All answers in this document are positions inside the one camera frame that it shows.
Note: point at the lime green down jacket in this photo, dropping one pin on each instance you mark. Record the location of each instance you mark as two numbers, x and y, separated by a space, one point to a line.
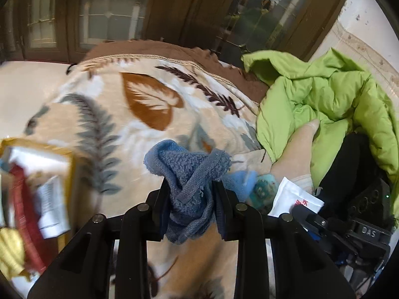
333 89

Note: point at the white red-print packet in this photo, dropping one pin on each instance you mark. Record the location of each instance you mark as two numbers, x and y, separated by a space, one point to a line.
289 195

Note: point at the white printed packet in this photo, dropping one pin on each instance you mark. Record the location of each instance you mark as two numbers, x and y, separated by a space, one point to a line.
53 214

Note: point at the teal tissue pack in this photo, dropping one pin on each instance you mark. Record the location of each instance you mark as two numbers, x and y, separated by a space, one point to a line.
256 190

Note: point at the yellow fuzzy cloth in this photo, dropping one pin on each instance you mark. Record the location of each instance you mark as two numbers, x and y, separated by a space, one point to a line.
12 254

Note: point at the leaf-patterned fleece blanket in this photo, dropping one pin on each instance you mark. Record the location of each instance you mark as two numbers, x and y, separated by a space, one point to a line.
126 97

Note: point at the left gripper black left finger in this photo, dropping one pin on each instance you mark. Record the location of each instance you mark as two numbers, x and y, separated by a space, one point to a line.
160 207

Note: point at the wooden glass-panel doors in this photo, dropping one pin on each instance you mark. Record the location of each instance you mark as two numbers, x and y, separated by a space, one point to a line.
65 30

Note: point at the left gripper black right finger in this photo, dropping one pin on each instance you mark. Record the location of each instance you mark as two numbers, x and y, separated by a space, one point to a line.
226 213

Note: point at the red knitted cloth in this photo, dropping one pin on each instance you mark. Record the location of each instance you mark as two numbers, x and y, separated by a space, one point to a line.
40 251

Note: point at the blue towel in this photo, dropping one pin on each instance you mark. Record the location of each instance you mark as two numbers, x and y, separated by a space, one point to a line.
189 176

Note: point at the beige socked foot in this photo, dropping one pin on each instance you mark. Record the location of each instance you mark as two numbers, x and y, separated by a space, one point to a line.
294 163

